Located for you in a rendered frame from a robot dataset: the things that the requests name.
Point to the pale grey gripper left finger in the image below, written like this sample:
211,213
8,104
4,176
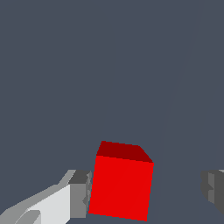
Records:
55,201

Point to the red cube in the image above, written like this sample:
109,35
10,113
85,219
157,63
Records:
121,186

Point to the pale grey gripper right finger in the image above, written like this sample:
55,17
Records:
216,186

